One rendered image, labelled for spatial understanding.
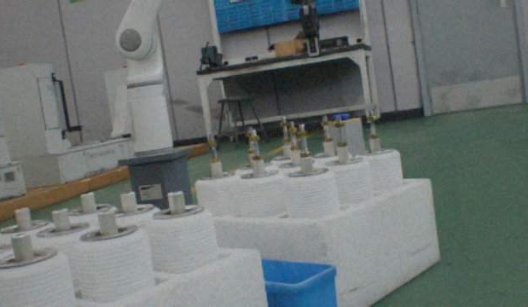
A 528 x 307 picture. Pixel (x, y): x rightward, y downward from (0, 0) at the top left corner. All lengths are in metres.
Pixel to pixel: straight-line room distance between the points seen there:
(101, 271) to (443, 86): 5.72
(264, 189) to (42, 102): 2.80
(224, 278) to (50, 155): 3.01
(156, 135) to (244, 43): 5.16
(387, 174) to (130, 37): 0.71
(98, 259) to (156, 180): 0.78
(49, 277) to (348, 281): 0.54
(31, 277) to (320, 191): 0.54
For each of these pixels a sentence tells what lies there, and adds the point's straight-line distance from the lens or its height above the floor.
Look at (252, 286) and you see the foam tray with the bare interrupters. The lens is 0.91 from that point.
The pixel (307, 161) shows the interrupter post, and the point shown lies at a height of 0.27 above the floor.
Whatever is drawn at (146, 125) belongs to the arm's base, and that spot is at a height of 0.37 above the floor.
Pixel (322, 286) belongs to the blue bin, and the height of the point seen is 0.10.
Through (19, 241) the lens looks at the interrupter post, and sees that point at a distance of 0.77.
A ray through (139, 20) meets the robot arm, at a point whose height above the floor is 0.63.
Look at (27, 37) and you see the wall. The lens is 7.92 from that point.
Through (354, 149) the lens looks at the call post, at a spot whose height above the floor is 0.24.
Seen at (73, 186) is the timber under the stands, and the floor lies 0.06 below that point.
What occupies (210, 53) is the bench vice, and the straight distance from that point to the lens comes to 5.92.
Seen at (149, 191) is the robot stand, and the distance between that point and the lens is 1.57.
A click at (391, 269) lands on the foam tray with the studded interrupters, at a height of 0.04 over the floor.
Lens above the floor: 0.39
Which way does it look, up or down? 5 degrees down
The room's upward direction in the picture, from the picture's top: 8 degrees counter-clockwise
